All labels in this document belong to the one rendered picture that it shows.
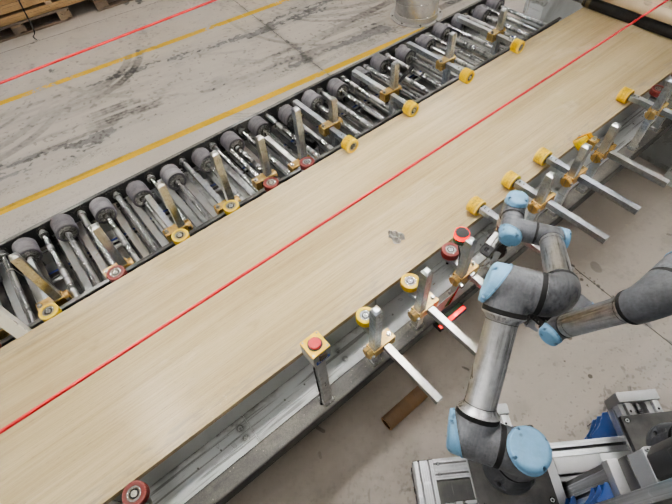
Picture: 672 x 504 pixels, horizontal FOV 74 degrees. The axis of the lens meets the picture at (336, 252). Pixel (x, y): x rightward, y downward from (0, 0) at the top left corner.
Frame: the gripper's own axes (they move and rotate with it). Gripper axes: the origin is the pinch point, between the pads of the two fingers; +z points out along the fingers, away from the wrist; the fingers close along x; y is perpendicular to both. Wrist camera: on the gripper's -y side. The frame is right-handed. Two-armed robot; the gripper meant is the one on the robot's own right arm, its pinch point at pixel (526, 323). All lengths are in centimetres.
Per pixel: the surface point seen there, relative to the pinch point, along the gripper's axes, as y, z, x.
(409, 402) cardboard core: -21, 75, -37
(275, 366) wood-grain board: -48, -7, -90
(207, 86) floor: -373, 83, 33
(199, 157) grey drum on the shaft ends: -180, -2, -53
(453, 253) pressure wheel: -40.2, -8.1, -0.9
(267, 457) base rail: -29, 13, -111
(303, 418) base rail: -32, 13, -92
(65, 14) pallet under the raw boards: -616, 75, -24
